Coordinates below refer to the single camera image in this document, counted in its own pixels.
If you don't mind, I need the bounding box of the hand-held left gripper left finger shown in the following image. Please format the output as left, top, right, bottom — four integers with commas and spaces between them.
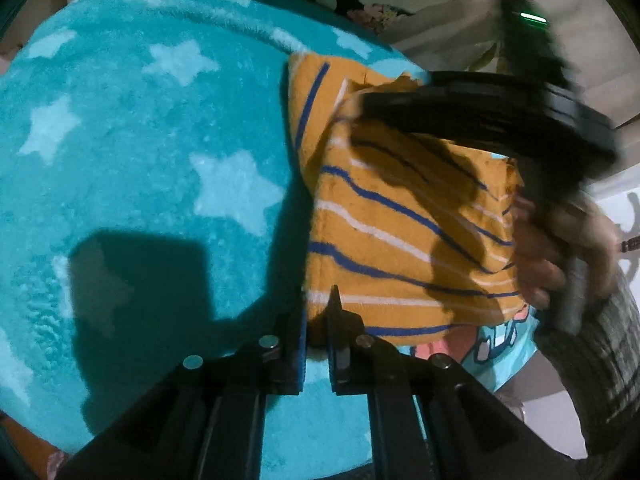
60, 309, 307, 480

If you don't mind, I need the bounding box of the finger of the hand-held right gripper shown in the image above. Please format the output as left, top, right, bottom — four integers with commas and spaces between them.
356, 71, 552, 153

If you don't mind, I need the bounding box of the person's right hand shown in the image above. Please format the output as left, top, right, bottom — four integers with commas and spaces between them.
514, 194, 622, 311

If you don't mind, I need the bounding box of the person's right forearm grey sleeve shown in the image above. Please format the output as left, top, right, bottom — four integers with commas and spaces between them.
536, 262, 640, 461

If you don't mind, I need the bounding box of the teal star blanket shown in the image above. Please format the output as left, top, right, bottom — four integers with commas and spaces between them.
0, 0, 543, 480

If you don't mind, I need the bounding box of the orange striped small garment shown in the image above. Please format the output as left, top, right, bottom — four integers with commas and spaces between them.
286, 51, 540, 350

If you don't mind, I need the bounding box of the white garment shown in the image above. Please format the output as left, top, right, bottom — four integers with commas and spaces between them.
354, 0, 640, 128

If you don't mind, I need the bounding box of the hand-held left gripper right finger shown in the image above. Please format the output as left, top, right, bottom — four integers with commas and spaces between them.
327, 284, 582, 480

